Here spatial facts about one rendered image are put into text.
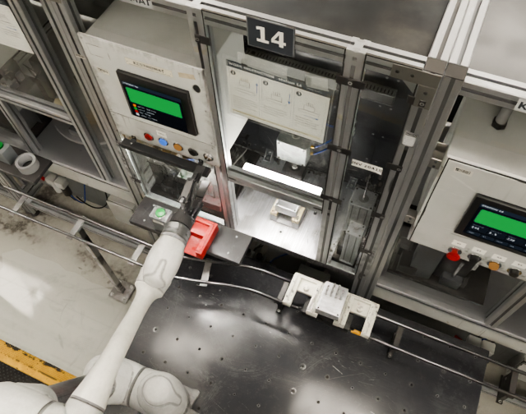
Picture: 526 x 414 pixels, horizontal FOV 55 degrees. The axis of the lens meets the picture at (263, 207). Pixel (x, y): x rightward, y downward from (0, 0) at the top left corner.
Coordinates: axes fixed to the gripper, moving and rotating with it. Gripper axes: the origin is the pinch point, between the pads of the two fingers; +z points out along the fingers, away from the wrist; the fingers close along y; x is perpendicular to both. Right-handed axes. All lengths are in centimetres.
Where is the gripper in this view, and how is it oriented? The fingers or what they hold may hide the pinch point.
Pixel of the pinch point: (200, 180)
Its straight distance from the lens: 178.3
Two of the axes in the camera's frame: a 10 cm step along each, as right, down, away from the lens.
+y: -1.1, -5.7, -8.2
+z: 2.9, -8.0, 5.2
